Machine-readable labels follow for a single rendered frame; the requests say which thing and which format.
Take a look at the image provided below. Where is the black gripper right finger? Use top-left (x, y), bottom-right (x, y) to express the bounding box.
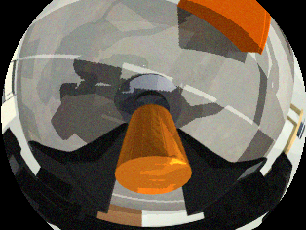
top-left (176, 128), bottom-right (267, 216)

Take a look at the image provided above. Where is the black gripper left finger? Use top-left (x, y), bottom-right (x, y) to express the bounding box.
top-left (28, 123), bottom-right (129, 213)

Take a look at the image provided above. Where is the orange knob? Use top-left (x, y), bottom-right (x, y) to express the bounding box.
top-left (114, 104), bottom-right (192, 194)

